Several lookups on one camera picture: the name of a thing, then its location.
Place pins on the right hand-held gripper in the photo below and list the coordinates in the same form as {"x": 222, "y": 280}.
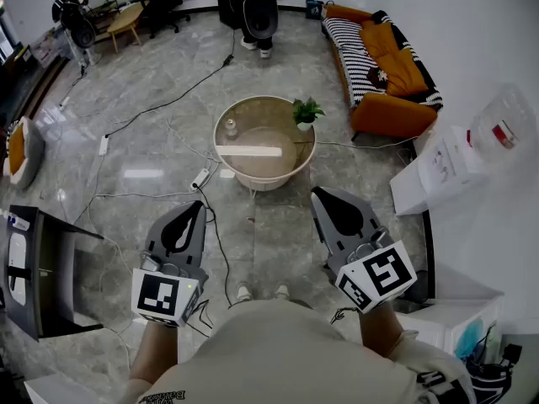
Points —
{"x": 387, "y": 269}

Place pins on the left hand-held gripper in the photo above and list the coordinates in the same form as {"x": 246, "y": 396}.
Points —
{"x": 156, "y": 295}

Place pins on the person's left forearm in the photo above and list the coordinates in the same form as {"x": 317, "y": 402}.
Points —
{"x": 153, "y": 352}

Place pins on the person's right forearm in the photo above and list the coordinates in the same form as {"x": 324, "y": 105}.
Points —
{"x": 379, "y": 331}

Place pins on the round glass side table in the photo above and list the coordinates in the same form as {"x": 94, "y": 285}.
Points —
{"x": 269, "y": 116}

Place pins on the person's left shoe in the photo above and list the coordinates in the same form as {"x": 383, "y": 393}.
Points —
{"x": 244, "y": 292}

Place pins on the person's shoe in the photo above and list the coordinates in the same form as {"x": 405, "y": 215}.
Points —
{"x": 244, "y": 292}
{"x": 282, "y": 291}

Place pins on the person's right shoe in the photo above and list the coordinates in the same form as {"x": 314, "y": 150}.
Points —
{"x": 282, "y": 291}

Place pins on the white water dispenser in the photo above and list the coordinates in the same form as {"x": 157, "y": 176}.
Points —
{"x": 438, "y": 171}

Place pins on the white low cabinet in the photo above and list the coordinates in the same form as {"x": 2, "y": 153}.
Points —
{"x": 433, "y": 322}

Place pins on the orange sofa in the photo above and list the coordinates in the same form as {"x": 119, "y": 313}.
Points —
{"x": 391, "y": 116}

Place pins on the black side table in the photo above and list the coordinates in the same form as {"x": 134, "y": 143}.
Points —
{"x": 54, "y": 276}

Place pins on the potted green plant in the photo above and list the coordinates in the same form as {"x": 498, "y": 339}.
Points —
{"x": 307, "y": 112}

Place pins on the person's beige shirt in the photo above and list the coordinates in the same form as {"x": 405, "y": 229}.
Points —
{"x": 273, "y": 352}

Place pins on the blue plastic bag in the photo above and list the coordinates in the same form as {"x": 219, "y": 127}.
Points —
{"x": 469, "y": 339}

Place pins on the white appliance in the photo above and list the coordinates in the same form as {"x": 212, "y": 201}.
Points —
{"x": 17, "y": 267}

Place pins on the orange sofa cushion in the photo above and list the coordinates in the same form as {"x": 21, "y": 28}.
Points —
{"x": 400, "y": 72}
{"x": 379, "y": 38}

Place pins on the black and white striped blanket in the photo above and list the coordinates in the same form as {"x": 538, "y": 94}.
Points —
{"x": 353, "y": 57}

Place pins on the orange seat cushion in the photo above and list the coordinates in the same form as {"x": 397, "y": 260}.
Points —
{"x": 17, "y": 147}

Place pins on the black bag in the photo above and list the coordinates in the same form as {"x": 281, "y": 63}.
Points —
{"x": 492, "y": 377}

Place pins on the blue box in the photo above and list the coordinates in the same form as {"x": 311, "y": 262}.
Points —
{"x": 314, "y": 9}

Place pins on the wooden oval table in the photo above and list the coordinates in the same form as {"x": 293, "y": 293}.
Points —
{"x": 126, "y": 17}

